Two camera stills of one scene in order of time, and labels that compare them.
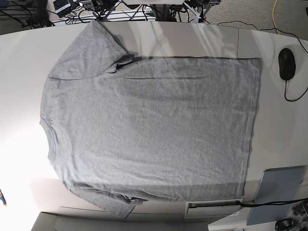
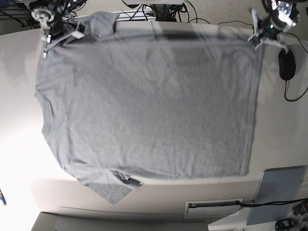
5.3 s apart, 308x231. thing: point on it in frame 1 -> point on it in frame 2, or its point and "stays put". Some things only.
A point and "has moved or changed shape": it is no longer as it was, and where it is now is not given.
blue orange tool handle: (3, 198) stays put
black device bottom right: (284, 224) stays put
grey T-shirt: (120, 130) has moved or changed shape
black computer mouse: (287, 64) stays put
